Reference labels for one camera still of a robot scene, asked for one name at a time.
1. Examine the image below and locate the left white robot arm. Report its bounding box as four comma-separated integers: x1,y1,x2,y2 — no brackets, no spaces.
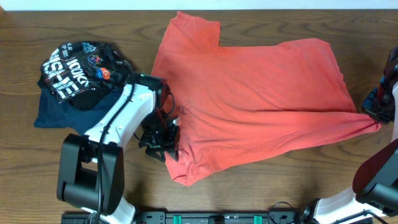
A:
57,73,180,223

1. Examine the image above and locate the black printed folded shirt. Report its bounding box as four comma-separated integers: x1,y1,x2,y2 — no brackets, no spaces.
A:
38,41,133,111

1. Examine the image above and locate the orange red t-shirt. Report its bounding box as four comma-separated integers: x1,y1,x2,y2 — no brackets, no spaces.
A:
152,12,380,186

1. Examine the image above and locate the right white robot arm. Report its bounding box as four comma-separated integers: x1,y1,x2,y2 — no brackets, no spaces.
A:
298,47,397,224

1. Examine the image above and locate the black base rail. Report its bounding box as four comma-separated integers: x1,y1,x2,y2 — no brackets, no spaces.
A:
60,201,374,224

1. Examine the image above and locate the navy blue folded shirt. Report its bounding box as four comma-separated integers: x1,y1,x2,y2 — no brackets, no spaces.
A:
34,88,122,135

